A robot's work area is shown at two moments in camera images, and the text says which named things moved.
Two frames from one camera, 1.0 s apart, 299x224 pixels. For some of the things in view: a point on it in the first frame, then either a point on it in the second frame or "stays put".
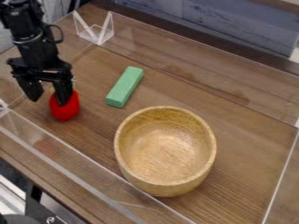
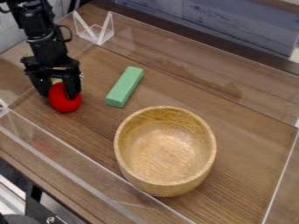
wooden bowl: (165, 150) stays put
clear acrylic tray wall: (85, 170) stays put
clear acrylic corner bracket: (96, 33) stays put
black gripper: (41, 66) → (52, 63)
